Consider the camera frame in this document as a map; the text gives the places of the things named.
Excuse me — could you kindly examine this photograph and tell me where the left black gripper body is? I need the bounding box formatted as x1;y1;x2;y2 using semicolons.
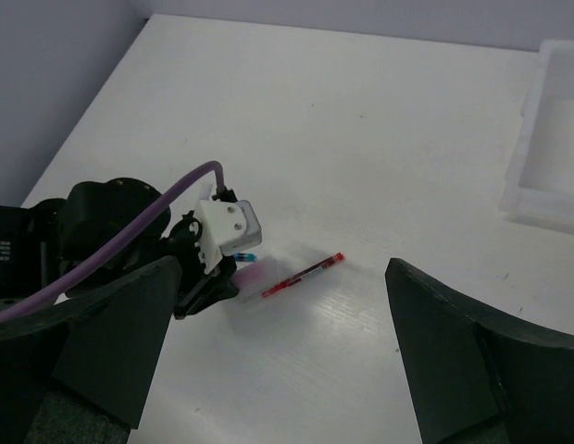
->
59;177;223;297

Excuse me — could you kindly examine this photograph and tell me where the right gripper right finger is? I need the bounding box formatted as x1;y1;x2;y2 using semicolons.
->
385;258;574;443

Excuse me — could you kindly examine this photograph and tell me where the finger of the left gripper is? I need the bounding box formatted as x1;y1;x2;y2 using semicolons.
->
173;261;239;320

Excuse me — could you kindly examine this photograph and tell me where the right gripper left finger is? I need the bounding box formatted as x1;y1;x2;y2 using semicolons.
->
0;257;181;443

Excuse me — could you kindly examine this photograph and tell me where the teal blue pen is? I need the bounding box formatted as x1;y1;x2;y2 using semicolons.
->
233;253;258;263

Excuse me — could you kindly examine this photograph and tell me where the red pen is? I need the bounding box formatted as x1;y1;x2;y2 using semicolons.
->
261;253;345;299

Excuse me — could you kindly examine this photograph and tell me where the clear three-compartment organizer tray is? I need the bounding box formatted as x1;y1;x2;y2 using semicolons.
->
499;40;574;234

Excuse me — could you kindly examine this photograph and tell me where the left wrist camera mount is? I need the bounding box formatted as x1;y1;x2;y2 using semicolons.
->
193;189;262;275

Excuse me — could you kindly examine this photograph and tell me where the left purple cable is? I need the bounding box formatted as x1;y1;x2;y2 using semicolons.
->
0;159;226;328

